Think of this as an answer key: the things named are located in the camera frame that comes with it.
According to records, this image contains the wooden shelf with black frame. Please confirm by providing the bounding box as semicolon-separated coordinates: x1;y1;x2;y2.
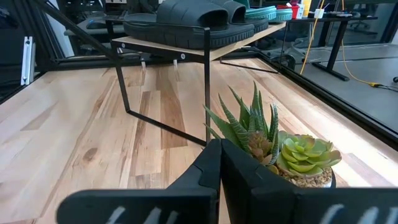
105;16;287;147

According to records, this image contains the black desk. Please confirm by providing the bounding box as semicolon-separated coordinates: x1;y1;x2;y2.
289;12;379;82

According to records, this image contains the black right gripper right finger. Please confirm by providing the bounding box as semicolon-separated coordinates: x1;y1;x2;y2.
221;139;398;224

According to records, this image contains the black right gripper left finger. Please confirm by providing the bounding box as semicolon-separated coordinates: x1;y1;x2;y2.
55;138;222;224

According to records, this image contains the black rubber slipper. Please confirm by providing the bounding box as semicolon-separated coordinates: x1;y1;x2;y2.
211;0;270;32
123;0;256;50

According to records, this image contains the silver aluminium bracket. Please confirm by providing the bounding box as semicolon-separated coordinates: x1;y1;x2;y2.
20;35;36;86

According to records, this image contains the small potted succulent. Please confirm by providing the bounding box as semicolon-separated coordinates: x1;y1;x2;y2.
202;81;343;189

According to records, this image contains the yellow power cable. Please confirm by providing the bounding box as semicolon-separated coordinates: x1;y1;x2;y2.
299;0;398;91

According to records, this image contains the black computer mouse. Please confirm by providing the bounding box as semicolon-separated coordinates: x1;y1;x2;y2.
86;19;106;30

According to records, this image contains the green rubber slipper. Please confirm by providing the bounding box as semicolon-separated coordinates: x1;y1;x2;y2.
269;8;294;23
244;5;277;22

